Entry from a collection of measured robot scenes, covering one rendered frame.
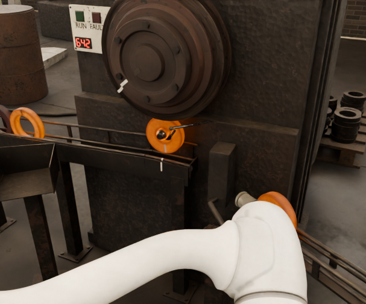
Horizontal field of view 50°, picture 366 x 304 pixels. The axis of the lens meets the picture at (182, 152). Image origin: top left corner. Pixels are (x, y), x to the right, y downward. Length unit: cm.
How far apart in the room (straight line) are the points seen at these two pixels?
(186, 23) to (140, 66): 20
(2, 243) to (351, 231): 196
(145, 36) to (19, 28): 290
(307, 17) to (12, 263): 180
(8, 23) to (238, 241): 369
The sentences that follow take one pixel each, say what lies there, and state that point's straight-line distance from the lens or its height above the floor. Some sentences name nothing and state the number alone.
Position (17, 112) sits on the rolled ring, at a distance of 194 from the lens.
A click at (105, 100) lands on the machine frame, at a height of 87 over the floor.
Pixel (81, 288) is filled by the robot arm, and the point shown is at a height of 110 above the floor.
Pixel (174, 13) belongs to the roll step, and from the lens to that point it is 128.
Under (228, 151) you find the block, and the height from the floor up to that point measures 80.
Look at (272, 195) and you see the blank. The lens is 123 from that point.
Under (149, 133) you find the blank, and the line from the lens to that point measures 152.
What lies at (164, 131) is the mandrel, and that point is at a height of 83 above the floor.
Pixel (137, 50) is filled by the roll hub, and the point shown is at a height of 115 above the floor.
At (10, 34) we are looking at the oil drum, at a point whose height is 69.
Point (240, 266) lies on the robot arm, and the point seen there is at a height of 108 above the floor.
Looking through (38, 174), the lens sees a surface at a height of 60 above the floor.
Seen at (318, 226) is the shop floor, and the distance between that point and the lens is 244.
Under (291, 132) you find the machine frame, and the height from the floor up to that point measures 87.
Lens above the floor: 147
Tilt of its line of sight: 29 degrees down
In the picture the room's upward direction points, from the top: straight up
